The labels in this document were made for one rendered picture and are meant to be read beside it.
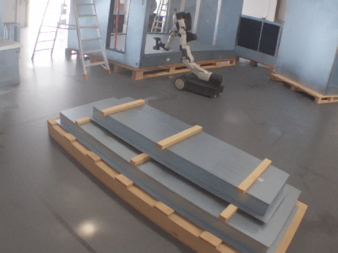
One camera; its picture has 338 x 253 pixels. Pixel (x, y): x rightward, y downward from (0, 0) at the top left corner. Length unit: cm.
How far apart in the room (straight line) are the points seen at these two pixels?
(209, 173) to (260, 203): 38
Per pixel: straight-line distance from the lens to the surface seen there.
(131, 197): 181
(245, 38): 817
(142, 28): 439
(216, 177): 162
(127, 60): 470
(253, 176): 166
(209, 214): 154
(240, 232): 150
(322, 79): 626
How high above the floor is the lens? 128
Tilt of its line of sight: 26 degrees down
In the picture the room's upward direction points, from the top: 8 degrees clockwise
